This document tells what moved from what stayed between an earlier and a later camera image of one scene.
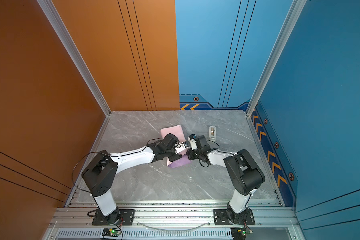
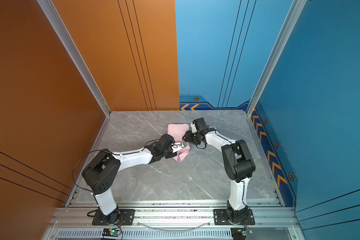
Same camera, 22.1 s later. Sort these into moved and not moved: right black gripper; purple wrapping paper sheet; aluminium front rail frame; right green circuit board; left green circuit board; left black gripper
Moved: purple wrapping paper sheet; right black gripper
Not moved: aluminium front rail frame; left black gripper; left green circuit board; right green circuit board
